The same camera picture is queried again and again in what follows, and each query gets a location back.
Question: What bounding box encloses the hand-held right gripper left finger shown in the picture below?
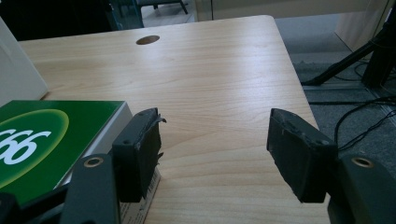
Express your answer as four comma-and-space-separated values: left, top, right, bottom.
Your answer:
111, 107, 167, 203

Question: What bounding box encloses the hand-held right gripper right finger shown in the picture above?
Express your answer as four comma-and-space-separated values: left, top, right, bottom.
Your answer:
266, 107, 339, 203

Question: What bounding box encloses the green circuit board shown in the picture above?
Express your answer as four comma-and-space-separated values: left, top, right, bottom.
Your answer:
0, 100, 162, 224

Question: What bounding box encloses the white plastic bin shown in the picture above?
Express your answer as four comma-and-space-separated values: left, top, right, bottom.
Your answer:
0, 17, 50, 107

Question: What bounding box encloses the black tripod stand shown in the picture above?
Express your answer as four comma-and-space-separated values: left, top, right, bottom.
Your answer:
301, 6, 396, 89

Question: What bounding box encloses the black chair leg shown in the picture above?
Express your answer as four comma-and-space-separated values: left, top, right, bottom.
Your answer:
136, 0, 190, 15

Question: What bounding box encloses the black floor cable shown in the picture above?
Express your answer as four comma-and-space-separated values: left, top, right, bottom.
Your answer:
333, 95, 396, 152

